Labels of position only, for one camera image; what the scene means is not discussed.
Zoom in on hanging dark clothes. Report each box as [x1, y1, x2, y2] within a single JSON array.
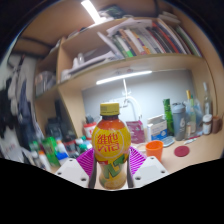
[[0, 56, 44, 148]]

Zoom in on blue-labelled white bottle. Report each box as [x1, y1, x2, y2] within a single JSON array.
[[54, 139, 69, 166]]

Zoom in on green box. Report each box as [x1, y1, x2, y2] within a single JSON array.
[[41, 136, 61, 168]]

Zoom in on ceiling tube light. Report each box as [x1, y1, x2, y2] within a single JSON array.
[[80, 0, 101, 24]]

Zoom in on yellow drink bottle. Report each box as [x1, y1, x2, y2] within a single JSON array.
[[91, 102, 132, 191]]

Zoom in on yellow-capped clear bottle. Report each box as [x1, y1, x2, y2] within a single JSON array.
[[185, 89, 198, 134]]

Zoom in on white and blue carton box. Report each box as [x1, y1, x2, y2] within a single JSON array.
[[146, 114, 169, 143]]

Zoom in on brown mug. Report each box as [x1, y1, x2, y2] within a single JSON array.
[[211, 115, 223, 134]]

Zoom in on grey shaker bottle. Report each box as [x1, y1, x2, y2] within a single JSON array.
[[171, 102, 188, 141]]

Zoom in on tall green canister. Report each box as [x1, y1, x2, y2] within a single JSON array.
[[162, 98, 175, 136]]

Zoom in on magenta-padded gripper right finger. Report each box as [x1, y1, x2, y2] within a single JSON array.
[[126, 145, 169, 188]]

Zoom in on red and white can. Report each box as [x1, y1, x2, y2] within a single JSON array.
[[83, 121, 98, 140]]

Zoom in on white-lidded dark jar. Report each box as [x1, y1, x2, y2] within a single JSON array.
[[202, 113, 213, 136]]

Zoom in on orange plastic cup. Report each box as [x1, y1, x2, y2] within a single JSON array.
[[145, 140, 165, 163]]

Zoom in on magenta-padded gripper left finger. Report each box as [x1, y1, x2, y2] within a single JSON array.
[[54, 148, 98, 189]]

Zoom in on white LED light bar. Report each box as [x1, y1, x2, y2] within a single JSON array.
[[95, 70, 153, 86]]

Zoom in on magenta pouch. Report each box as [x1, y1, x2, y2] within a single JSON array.
[[125, 120, 147, 144]]

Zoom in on blue plastic bag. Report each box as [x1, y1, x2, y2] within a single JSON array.
[[194, 99, 204, 129]]

